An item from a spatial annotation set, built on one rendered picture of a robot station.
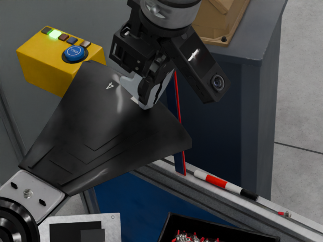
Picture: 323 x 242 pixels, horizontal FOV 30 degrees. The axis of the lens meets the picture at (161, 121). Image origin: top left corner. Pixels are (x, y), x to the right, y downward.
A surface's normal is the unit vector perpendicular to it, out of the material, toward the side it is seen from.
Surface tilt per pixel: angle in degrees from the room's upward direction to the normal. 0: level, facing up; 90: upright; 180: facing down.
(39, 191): 1
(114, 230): 50
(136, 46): 20
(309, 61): 0
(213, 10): 90
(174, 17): 103
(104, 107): 12
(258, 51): 0
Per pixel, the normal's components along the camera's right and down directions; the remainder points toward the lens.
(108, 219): 0.57, -0.18
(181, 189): -0.57, 0.62
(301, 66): -0.09, -0.70
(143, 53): 0.21, -0.54
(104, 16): 0.82, 0.36
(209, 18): -0.37, 0.69
